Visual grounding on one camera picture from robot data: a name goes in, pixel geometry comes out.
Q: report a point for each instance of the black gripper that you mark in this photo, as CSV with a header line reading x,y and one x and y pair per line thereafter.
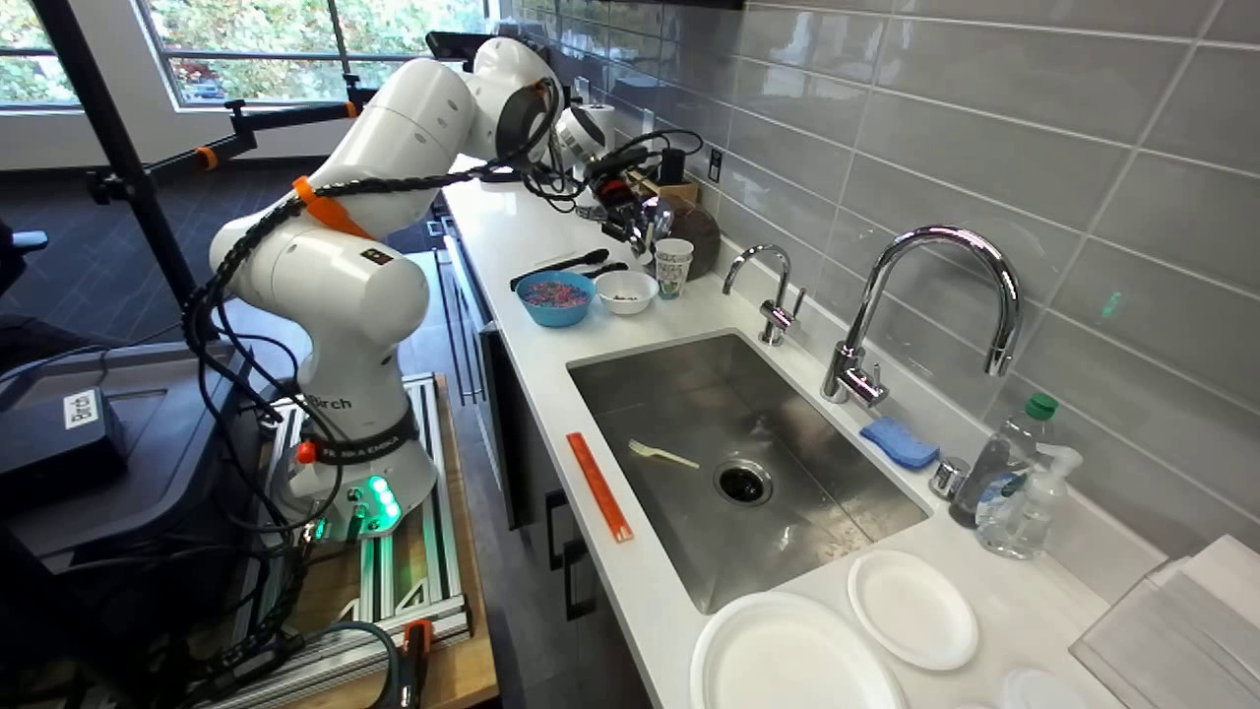
x,y
622,195

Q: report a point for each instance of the colourful gravel beads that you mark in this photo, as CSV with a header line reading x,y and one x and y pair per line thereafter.
x,y
557,294

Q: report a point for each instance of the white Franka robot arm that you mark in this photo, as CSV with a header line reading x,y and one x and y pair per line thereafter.
x,y
340,299

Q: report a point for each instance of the white bowl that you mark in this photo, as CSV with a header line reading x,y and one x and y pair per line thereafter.
x,y
626,295

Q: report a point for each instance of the blue plastic bowl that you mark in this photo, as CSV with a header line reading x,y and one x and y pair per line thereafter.
x,y
537,316

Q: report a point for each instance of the patterned paper cup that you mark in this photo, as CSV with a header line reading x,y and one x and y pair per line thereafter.
x,y
675,267

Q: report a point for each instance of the black utensil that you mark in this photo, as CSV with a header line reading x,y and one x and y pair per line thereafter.
x,y
566,262

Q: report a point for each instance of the small chrome faucet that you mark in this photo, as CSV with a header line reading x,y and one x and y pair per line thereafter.
x,y
777,309

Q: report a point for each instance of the cream plastic fork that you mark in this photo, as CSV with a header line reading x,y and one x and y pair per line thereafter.
x,y
658,455

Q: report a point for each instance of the orange strip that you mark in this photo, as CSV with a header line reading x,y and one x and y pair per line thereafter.
x,y
600,485

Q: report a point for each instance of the tall chrome faucet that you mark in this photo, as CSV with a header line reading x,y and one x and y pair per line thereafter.
x,y
945,240

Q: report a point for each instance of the stainless steel sink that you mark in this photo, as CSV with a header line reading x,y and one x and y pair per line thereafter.
x,y
790,526

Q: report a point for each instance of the blue sponge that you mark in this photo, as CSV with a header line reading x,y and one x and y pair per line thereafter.
x,y
898,441

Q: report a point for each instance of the soap bottle with green cap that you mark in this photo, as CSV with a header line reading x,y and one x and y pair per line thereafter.
x,y
991,474

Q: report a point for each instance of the large white plate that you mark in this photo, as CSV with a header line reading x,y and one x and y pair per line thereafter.
x,y
790,653

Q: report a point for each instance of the small white plate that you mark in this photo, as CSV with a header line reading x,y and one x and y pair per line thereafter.
x,y
911,611

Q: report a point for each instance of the clear pump bottle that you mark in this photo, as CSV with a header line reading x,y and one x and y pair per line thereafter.
x,y
1030,506

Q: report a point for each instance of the black tripod pole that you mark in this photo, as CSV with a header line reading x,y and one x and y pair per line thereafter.
x,y
125,160

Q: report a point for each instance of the black equipment box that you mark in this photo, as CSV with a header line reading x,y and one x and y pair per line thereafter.
x,y
121,447

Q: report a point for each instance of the wooden cart with aluminium frame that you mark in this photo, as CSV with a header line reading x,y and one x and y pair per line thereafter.
x,y
419,577

